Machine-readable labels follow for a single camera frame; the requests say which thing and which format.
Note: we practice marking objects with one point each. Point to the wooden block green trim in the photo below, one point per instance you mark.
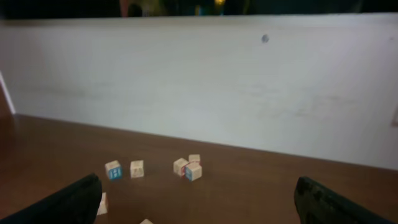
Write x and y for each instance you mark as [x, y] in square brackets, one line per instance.
[103, 205]

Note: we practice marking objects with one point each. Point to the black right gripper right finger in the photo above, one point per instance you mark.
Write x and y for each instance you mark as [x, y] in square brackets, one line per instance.
[317, 204]

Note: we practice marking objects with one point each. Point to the wooden block blue H face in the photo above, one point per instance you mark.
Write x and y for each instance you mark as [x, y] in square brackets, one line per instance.
[113, 170]

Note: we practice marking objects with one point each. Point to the wooden block top of cluster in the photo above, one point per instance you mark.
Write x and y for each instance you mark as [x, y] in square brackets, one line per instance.
[194, 159]

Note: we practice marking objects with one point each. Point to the wooden block blue side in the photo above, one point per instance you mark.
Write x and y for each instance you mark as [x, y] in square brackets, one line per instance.
[193, 171]

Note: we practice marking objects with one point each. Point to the plain wooden letter block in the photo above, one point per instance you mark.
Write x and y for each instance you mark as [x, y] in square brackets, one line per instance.
[137, 169]

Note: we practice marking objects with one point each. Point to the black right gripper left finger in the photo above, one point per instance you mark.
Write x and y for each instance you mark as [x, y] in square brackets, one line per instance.
[77, 203]

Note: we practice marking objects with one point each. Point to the wooden block beside cluster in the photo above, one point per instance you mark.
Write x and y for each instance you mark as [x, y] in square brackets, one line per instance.
[179, 166]

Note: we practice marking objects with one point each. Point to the wooden block letter J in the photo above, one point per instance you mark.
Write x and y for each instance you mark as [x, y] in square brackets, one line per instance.
[146, 221]

